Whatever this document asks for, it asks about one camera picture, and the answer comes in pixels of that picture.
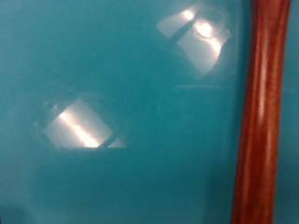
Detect blue plate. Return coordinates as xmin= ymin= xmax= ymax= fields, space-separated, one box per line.
xmin=0 ymin=0 xmax=299 ymax=224

